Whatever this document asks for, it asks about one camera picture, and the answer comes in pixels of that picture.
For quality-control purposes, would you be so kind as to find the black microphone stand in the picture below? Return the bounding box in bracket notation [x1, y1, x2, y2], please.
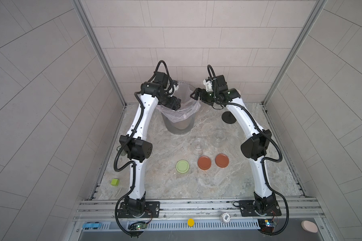
[221, 111, 237, 124]

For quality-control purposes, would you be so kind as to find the right circuit board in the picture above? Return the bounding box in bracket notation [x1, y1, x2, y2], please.
[257, 219, 278, 234]

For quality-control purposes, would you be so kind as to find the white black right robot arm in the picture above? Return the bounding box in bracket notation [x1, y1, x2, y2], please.
[190, 75, 277, 215]

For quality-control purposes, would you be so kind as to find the red lidded rice jar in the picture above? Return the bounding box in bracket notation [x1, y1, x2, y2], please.
[191, 138, 206, 157]

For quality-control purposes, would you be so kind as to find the green jar lid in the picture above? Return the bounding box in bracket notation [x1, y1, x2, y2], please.
[176, 160, 190, 174]

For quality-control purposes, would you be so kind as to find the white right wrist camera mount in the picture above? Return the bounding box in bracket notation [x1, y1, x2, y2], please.
[203, 78, 214, 92]

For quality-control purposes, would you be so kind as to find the white round knob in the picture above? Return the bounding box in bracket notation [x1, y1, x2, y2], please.
[220, 212, 231, 224]

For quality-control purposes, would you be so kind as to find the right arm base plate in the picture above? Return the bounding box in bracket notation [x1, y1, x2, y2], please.
[233, 200, 282, 217]

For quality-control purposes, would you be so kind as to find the circuit board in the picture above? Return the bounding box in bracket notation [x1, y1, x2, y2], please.
[128, 222, 148, 231]
[257, 219, 278, 234]

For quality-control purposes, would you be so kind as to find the small green cube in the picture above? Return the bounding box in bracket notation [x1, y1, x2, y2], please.
[110, 178, 120, 186]

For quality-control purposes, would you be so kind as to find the aluminium rail frame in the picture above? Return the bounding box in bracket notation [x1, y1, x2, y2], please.
[67, 197, 334, 241]

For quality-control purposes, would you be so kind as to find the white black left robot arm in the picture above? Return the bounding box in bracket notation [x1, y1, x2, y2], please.
[119, 71, 181, 216]

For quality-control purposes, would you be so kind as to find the pink round pad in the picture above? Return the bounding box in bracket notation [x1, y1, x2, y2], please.
[301, 221, 318, 233]

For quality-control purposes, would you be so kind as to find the aluminium corner profile left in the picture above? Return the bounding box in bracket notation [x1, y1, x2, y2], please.
[71, 0, 127, 106]

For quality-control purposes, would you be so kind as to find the metal mesh waste bin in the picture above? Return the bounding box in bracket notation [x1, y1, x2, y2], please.
[162, 82, 197, 135]

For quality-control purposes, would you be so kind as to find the aluminium corner profile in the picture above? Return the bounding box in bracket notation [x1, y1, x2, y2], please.
[262, 0, 327, 106]
[71, 0, 127, 106]

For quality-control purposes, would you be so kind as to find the blue toy car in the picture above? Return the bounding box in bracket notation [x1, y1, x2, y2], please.
[82, 222, 102, 230]

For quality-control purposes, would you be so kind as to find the clear rice jar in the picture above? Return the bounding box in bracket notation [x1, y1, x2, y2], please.
[212, 130, 228, 148]

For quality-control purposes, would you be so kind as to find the black right corrugated cable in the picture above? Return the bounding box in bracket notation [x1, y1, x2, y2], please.
[207, 64, 290, 236]

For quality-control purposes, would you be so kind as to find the left circuit board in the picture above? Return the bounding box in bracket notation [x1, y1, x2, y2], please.
[128, 222, 148, 231]

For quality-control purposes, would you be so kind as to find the red jar lid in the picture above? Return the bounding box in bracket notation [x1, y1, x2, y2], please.
[215, 153, 229, 168]
[197, 156, 212, 171]

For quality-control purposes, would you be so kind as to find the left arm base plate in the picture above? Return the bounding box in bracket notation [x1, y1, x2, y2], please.
[116, 201, 160, 219]

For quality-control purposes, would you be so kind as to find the aluminium corner profile right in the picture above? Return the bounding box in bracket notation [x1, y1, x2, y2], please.
[262, 0, 327, 106]

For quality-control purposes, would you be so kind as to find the clear plastic bin liner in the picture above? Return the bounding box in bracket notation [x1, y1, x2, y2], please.
[156, 81, 201, 123]

